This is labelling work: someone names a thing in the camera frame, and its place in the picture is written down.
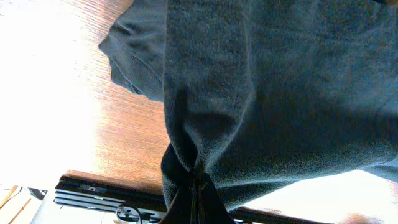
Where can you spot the dark green t-shirt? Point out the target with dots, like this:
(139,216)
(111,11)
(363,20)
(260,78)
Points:
(259,95)

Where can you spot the black aluminium frame rail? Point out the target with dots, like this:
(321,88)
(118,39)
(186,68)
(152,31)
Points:
(102,196)

